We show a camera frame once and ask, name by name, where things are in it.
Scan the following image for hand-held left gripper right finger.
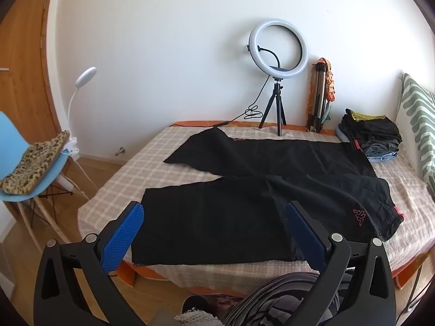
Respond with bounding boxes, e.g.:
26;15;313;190
284;201;397;326

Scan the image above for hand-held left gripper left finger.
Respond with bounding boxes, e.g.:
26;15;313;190
33;201;145;326

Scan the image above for black pants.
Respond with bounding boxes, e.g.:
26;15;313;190
131;127;406;266

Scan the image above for beige checked blanket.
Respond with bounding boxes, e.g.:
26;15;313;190
77;126;435;294

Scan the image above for person's striped dark clothing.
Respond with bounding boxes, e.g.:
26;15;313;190
217;272;357;326

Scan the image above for light blue chair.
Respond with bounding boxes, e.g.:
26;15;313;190
0;110;99;255

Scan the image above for dark slipper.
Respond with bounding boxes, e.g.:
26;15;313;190
182;295;245;326

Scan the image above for folded blue jeans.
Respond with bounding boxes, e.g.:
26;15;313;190
336;124;400;162

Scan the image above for leopard print cushion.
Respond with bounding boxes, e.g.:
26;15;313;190
0;131;71;196

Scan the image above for stack of folded dark clothes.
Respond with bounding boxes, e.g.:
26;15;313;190
340;109;402;153

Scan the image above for small black tripod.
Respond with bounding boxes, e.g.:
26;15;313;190
258;78;288;137

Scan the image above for folded silver tripod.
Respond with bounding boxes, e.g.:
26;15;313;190
306;62;332;133

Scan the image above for folded tripod with orange cloth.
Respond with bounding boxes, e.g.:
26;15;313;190
307;58;337;123

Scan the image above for white clip lamp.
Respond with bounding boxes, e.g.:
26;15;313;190
66;67;97;157

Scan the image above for green striped pillow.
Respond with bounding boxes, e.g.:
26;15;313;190
394;72;435;198

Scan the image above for wooden door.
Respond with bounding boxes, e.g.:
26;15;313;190
0;0;69;184

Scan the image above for black ring light cable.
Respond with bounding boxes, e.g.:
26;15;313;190
169;78;272;128

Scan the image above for white ring light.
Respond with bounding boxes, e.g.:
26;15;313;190
248;18;308;81

